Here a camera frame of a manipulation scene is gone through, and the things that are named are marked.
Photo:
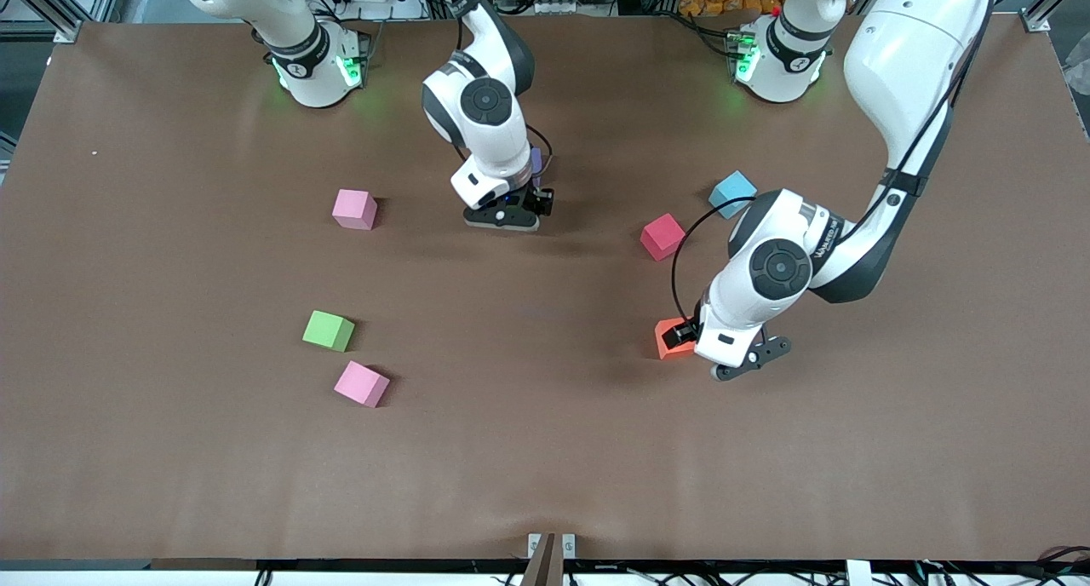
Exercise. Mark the orange foam cube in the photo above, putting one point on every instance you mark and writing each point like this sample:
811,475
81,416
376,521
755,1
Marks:
668,347

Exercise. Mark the green foam cube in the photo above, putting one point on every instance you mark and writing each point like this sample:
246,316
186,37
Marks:
328,330

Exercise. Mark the metal table clamp bracket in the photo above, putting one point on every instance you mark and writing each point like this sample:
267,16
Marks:
545,556

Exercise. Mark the purple foam cube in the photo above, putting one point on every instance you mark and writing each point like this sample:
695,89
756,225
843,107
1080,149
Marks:
536,162

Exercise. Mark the red foam cube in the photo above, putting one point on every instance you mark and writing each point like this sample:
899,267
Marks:
662,237

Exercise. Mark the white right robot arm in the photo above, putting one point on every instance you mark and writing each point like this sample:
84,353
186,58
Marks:
485,100

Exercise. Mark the light blue foam cube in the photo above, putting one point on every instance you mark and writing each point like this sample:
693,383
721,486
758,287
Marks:
731,192

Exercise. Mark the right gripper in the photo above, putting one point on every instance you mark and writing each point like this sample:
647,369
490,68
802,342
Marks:
538,200

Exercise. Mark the pink foam cube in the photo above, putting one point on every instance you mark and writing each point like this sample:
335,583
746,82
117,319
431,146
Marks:
361,384
354,209

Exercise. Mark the small white bracket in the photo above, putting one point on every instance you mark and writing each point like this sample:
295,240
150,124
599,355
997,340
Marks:
858,573

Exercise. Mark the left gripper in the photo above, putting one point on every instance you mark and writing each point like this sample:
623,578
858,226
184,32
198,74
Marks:
684,334

